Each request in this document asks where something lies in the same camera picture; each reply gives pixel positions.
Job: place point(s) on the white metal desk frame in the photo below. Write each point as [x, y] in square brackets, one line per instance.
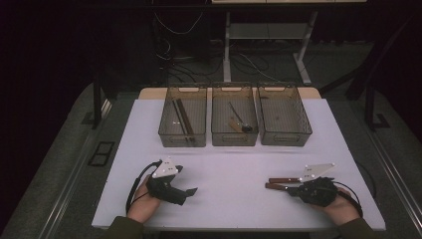
[227, 49]

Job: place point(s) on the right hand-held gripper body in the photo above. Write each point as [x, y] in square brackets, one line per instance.
[318, 194]

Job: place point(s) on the smoky transparent plastic bin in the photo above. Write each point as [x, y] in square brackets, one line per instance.
[234, 141]
[183, 141]
[283, 141]

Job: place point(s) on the metal floor rail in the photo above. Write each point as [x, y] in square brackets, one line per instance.
[76, 166]
[394, 172]

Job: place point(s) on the metal slotted spoon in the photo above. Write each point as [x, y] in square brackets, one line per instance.
[238, 115]

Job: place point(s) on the black metal stand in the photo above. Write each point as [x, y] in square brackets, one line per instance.
[97, 106]
[369, 106]

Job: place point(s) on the wooden spoon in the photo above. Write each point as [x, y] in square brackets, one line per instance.
[235, 125]

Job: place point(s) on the brown wooden chopstick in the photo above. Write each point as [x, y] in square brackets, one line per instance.
[184, 119]

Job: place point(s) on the person's left hand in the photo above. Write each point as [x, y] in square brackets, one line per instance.
[142, 205]

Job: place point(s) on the black floor frame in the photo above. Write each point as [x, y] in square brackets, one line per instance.
[106, 142]

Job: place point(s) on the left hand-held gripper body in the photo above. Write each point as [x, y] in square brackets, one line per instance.
[164, 171]

